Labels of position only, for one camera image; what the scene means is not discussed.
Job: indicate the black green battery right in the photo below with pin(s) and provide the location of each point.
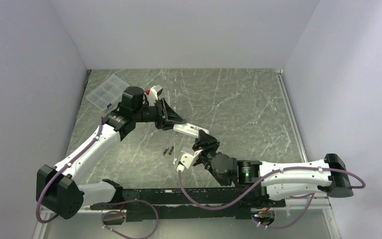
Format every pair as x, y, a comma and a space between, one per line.
171, 150

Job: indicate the clear plastic compartment box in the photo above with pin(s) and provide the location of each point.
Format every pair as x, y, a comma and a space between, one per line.
108, 93

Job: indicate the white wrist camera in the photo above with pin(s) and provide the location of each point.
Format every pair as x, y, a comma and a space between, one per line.
187, 158
153, 94

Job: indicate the aluminium rail right edge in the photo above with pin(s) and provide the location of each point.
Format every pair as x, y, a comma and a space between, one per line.
292, 119

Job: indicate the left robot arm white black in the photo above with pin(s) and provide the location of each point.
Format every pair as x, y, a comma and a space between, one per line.
57, 186

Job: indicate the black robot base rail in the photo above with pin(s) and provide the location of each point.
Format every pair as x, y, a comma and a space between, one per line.
171, 203

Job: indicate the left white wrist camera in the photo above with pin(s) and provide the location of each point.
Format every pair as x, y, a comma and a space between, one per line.
153, 94

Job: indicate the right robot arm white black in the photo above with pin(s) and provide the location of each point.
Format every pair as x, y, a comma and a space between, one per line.
277, 180

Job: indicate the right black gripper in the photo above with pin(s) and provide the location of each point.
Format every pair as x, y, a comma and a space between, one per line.
206, 142

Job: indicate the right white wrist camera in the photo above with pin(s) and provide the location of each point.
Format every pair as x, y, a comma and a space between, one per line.
187, 158

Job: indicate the white remote control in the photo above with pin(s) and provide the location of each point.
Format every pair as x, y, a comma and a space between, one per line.
189, 129

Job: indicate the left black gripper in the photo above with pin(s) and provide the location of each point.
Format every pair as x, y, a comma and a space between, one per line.
166, 117

